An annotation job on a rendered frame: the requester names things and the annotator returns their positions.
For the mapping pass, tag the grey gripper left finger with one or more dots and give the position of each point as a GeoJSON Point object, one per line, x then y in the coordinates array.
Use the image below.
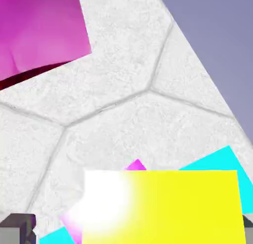
{"type": "Point", "coordinates": [13, 231]}

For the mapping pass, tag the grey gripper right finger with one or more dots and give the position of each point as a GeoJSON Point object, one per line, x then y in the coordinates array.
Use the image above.
{"type": "Point", "coordinates": [249, 233]}

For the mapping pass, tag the small yellow cube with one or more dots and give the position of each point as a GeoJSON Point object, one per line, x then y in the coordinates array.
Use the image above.
{"type": "Point", "coordinates": [177, 208]}

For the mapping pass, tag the small magenta cube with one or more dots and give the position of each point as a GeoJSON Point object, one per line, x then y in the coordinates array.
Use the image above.
{"type": "Point", "coordinates": [136, 165]}

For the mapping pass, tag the large cyan box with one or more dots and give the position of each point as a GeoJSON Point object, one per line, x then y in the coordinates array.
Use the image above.
{"type": "Point", "coordinates": [223, 160]}

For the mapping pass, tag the large magenta box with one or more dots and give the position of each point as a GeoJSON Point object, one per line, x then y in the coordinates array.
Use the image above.
{"type": "Point", "coordinates": [39, 30]}

